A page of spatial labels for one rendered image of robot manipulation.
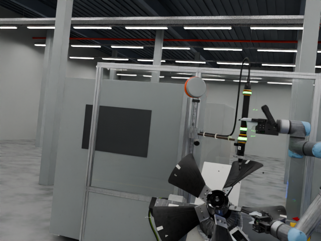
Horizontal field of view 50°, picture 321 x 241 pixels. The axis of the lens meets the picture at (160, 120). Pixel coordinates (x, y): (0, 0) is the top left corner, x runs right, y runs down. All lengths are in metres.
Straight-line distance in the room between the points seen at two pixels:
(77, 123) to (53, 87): 3.40
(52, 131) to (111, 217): 4.93
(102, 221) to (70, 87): 2.06
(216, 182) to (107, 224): 1.11
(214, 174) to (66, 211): 2.67
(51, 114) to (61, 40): 1.59
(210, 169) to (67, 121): 2.57
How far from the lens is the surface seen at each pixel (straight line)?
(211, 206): 1.87
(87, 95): 4.36
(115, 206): 2.92
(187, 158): 2.06
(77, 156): 4.41
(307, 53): 6.26
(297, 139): 1.91
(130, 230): 2.91
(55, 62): 7.80
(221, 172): 2.31
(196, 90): 2.52
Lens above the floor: 1.60
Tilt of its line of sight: level
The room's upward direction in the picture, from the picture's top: 6 degrees clockwise
